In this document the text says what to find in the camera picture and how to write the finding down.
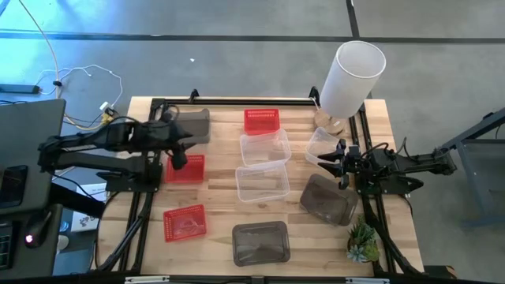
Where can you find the black power strip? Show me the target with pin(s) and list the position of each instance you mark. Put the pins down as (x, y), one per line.
(19, 88)

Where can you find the grey metal cart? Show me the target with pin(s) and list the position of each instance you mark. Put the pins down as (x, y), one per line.
(479, 158)

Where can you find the white cardboard box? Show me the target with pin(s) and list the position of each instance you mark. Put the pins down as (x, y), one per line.
(84, 221)

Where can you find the round wooden lamp base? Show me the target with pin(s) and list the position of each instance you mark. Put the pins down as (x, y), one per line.
(333, 126)

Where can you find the black computer mouse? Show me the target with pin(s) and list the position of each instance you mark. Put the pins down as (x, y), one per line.
(37, 229)

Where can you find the black slanted bar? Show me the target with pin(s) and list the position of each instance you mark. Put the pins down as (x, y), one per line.
(75, 201)

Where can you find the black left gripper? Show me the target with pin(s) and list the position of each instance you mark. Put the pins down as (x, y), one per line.
(166, 135)

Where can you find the white plug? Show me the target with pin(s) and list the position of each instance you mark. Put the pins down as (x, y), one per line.
(104, 105)

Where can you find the white cylindrical lamp shade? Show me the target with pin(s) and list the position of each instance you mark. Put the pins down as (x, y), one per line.
(351, 83)

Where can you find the black keyboard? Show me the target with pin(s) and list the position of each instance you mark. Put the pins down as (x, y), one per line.
(4, 244)

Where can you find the black metal table frame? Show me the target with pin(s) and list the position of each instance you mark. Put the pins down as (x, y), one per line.
(229, 102)

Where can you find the grey desk panel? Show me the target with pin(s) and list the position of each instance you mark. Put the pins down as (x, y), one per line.
(27, 130)

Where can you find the red plastic basket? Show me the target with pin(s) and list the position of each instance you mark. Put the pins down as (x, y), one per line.
(194, 173)
(185, 225)
(261, 122)

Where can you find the black smartphone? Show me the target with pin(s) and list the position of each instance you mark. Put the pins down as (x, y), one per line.
(13, 185)

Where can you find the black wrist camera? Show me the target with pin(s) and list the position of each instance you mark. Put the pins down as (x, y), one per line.
(344, 182)
(179, 161)

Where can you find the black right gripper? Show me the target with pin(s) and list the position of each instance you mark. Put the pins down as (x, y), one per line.
(355, 161)

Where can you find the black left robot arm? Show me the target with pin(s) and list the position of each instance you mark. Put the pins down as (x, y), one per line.
(98, 138)

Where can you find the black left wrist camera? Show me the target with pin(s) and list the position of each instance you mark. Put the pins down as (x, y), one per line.
(179, 161)

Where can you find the clear plastic basket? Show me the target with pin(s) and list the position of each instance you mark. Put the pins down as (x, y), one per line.
(262, 183)
(315, 143)
(264, 150)

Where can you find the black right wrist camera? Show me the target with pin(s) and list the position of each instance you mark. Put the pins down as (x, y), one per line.
(344, 182)

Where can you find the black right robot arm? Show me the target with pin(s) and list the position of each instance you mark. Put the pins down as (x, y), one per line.
(418, 161)

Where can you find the small potted succulent plant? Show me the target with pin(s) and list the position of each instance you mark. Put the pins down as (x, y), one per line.
(361, 240)

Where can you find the dark grey desk surface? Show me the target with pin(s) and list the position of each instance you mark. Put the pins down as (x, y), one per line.
(43, 260)

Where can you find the grey translucent plastic basket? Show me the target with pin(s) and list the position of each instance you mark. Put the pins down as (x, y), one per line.
(327, 201)
(200, 124)
(260, 244)

